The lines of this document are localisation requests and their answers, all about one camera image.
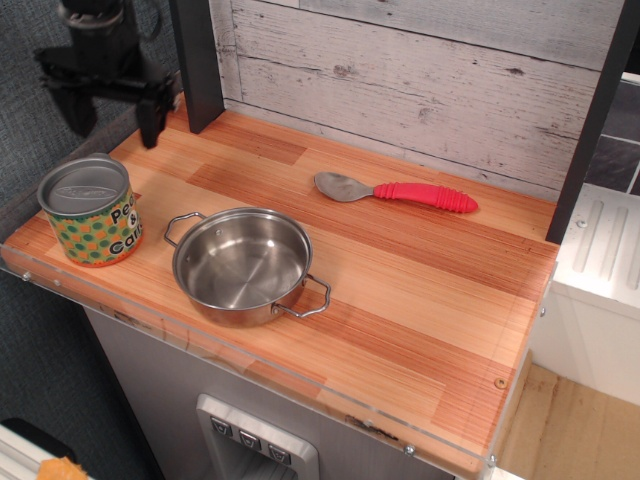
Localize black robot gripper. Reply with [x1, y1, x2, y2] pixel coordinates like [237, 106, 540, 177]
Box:
[35, 1, 177, 149]

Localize peas and carrots toy can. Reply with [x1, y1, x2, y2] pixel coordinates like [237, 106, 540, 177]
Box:
[37, 153, 143, 267]

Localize clear acrylic edge guard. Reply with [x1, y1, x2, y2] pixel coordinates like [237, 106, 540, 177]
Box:
[3, 237, 557, 479]

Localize grey toy fridge front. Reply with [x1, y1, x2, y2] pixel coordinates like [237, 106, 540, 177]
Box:
[86, 309, 451, 479]

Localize silver dispenser panel with buttons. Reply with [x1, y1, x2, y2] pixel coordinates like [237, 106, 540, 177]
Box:
[196, 394, 320, 479]

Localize orange cloth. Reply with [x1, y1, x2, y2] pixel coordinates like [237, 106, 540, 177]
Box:
[36, 457, 89, 480]

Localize white toy sink unit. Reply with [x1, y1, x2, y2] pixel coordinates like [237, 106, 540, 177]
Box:
[529, 184, 639, 404]

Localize dark grey left post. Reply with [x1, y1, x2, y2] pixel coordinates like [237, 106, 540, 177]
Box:
[169, 0, 225, 134]

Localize dark grey post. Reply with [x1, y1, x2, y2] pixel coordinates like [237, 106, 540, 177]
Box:
[169, 0, 225, 134]
[546, 0, 639, 245]

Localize stainless steel pot with handles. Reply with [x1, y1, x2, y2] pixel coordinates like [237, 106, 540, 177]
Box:
[164, 207, 331, 328]

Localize metal spoon with red handle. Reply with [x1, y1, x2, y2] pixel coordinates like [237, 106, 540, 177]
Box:
[314, 172, 479, 213]

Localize dark grey right post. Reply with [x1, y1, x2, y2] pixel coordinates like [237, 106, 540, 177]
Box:
[546, 0, 639, 245]

